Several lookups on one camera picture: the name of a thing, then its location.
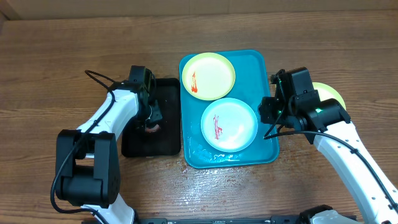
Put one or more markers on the teal plastic tray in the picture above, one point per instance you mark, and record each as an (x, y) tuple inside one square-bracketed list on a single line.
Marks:
[(251, 86)]

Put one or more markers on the green plate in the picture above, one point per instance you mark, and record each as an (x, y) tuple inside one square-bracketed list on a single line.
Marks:
[(208, 76), (326, 92)]

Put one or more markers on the green and orange sponge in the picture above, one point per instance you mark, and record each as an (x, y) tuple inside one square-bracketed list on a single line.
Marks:
[(152, 129)]

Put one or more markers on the black plastic tray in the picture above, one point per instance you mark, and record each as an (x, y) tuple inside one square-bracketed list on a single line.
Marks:
[(165, 140)]

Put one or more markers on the light blue plate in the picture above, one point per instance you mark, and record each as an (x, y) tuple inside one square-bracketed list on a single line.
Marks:
[(229, 125)]

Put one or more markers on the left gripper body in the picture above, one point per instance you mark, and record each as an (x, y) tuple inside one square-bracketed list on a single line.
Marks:
[(148, 116)]

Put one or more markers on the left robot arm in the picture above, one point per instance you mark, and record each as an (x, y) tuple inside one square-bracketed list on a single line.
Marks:
[(87, 175)]

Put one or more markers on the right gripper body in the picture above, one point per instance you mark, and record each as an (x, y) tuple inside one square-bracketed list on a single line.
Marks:
[(272, 109)]

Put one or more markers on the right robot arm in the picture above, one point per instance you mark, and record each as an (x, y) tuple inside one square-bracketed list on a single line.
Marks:
[(318, 111)]

